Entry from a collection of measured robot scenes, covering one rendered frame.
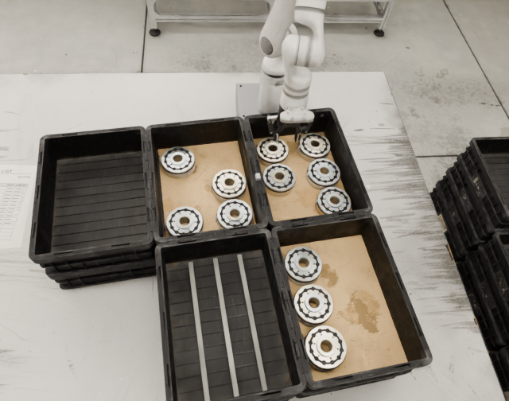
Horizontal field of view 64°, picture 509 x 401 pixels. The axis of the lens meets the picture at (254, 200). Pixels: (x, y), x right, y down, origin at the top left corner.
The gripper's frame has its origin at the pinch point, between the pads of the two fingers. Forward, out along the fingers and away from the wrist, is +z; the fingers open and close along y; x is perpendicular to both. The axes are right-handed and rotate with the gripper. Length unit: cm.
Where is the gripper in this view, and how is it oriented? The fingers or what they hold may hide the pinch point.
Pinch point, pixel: (286, 137)
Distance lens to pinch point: 125.4
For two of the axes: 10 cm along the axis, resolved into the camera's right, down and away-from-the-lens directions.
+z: -0.6, 5.3, 8.5
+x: 0.9, 8.5, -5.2
